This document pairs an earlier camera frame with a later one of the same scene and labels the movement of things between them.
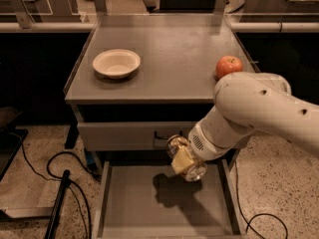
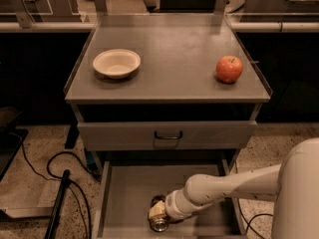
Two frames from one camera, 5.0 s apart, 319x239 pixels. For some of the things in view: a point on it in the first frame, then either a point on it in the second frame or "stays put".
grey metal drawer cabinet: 140,80 stays put
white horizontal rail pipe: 235,27 stays put
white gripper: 201,145 -> 172,205
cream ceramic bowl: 117,63 stays put
